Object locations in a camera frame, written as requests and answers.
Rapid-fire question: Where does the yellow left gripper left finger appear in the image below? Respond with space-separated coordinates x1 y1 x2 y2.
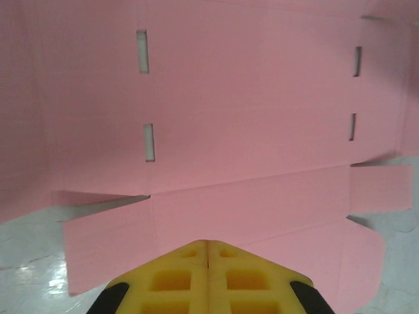
86 239 210 314

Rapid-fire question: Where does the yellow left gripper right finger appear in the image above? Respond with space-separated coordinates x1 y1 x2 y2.
208 239 332 314

